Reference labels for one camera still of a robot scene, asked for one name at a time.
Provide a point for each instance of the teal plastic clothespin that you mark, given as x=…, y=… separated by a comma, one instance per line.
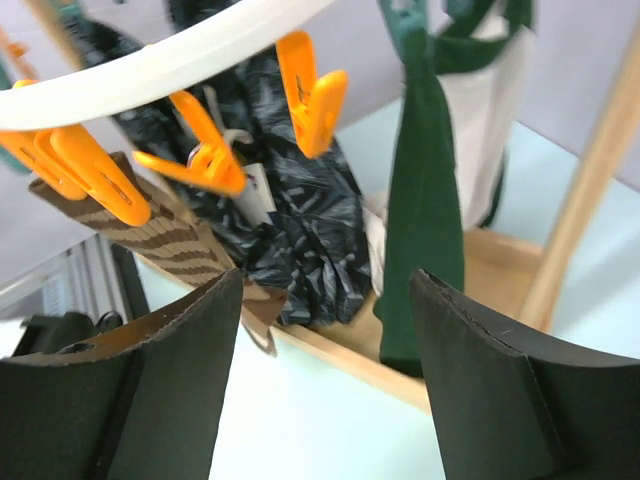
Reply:
x=404, y=18

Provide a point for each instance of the orange plastic clothespin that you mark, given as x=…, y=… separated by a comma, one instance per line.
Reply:
x=314, y=102

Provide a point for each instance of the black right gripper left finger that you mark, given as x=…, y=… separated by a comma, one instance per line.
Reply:
x=142, y=401

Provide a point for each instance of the dark leaf-print shorts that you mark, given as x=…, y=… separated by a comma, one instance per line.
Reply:
x=317, y=249

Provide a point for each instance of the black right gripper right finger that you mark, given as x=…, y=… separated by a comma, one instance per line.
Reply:
x=511, y=402

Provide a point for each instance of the orange clothespin pair left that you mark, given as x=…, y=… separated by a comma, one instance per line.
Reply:
x=72, y=162

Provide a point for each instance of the green and white t-shirt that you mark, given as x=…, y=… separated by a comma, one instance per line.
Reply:
x=462, y=87

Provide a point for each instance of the orange clothespin middle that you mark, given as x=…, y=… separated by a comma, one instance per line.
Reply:
x=212, y=166

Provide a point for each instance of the white plastic clip hanger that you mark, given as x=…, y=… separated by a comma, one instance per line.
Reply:
x=154, y=72

